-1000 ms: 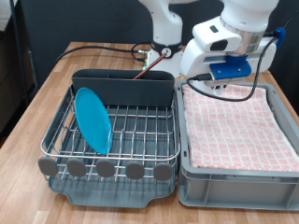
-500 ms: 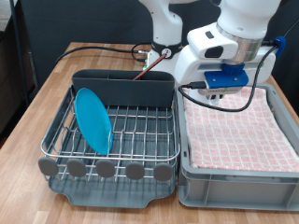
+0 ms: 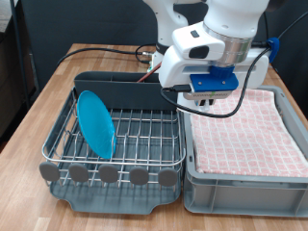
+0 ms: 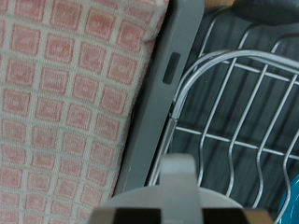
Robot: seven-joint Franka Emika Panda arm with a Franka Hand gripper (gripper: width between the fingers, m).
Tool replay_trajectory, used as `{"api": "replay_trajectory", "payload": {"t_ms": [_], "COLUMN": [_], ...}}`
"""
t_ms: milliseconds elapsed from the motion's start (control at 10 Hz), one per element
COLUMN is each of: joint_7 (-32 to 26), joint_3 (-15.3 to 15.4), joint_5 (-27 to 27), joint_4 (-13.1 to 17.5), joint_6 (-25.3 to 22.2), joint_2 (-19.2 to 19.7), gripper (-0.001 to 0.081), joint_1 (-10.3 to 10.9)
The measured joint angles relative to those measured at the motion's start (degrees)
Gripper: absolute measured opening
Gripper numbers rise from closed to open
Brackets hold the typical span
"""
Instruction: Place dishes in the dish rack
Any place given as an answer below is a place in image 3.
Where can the brown wooden spoon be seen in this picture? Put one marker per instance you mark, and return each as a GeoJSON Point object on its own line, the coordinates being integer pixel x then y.
{"type": "Point", "coordinates": [150, 73]}

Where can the dark grey dish rack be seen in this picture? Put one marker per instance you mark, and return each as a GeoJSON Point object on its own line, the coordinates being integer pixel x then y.
{"type": "Point", "coordinates": [106, 202]}

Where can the black backdrop curtain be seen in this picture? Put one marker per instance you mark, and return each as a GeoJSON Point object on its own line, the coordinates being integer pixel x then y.
{"type": "Point", "coordinates": [38, 19]}

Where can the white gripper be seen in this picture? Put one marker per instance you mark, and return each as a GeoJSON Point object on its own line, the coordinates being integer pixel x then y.
{"type": "Point", "coordinates": [173, 72]}

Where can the black metal pole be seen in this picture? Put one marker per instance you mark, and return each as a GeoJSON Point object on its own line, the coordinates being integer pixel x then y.
{"type": "Point", "coordinates": [16, 41]}

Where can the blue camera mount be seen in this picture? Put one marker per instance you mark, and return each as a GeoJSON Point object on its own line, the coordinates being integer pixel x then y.
{"type": "Point", "coordinates": [213, 82]}

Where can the pink checkered towel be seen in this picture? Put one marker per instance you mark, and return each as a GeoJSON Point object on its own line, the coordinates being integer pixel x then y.
{"type": "Point", "coordinates": [250, 144]}

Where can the blue plastic plate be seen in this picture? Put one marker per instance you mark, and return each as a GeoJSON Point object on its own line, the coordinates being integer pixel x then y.
{"type": "Point", "coordinates": [96, 125]}

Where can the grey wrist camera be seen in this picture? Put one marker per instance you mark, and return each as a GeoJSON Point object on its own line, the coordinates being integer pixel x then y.
{"type": "Point", "coordinates": [208, 95]}

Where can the grey plastic crate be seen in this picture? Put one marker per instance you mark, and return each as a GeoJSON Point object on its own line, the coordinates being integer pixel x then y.
{"type": "Point", "coordinates": [243, 199]}

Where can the dark side cabinet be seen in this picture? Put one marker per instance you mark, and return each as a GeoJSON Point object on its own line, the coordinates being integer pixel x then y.
{"type": "Point", "coordinates": [6, 96]}

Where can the dark grey utensil caddy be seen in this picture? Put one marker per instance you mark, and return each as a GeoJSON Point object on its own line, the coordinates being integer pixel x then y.
{"type": "Point", "coordinates": [128, 93]}

